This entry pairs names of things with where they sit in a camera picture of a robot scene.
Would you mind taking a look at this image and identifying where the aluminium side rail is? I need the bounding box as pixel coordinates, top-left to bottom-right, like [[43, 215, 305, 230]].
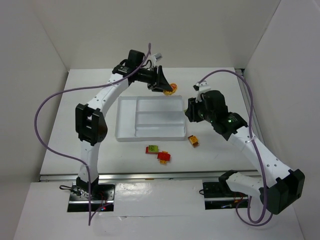
[[235, 68, 264, 142]]

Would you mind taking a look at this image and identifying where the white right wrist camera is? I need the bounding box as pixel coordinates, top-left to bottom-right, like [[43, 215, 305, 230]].
[[193, 80, 211, 103]]

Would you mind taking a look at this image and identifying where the brown lego plate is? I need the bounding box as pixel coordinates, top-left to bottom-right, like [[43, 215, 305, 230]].
[[188, 135, 200, 148]]

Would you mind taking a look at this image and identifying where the aluminium table edge rail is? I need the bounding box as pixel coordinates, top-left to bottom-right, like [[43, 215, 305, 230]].
[[39, 171, 225, 182]]

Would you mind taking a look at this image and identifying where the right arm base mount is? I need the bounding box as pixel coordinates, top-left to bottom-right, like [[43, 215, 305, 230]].
[[198, 170, 248, 210]]

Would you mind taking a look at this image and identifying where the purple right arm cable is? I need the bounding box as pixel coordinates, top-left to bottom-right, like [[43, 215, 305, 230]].
[[197, 69, 273, 227]]

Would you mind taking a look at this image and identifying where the white divided sorting tray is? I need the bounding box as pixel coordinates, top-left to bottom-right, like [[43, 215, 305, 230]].
[[114, 95, 186, 142]]

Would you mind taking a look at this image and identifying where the yellow printed lego brick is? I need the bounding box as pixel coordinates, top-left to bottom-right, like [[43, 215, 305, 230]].
[[163, 83, 178, 96]]

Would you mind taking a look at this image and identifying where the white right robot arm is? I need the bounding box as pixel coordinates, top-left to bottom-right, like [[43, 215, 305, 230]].
[[185, 90, 305, 215]]

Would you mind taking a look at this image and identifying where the small yellow lego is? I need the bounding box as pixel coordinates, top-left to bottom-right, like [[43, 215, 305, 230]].
[[188, 135, 198, 144]]

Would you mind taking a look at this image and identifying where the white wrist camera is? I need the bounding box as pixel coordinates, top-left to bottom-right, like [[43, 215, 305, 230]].
[[193, 80, 211, 103], [152, 52, 163, 63]]

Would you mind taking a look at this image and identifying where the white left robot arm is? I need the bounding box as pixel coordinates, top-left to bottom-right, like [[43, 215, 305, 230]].
[[75, 49, 172, 195]]

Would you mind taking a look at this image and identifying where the red rounded lego brick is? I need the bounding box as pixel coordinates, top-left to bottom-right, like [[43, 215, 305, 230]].
[[157, 151, 171, 162]]

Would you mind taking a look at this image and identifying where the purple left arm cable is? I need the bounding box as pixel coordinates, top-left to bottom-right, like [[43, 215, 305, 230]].
[[33, 42, 152, 226]]

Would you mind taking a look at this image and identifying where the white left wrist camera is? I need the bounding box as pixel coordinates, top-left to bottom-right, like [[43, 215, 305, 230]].
[[152, 52, 163, 63]]

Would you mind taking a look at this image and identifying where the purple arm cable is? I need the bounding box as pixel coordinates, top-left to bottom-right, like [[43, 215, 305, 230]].
[[197, 69, 273, 227], [33, 42, 152, 226]]

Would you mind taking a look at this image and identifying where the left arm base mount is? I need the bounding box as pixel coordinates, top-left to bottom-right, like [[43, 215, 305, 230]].
[[59, 183, 116, 213]]

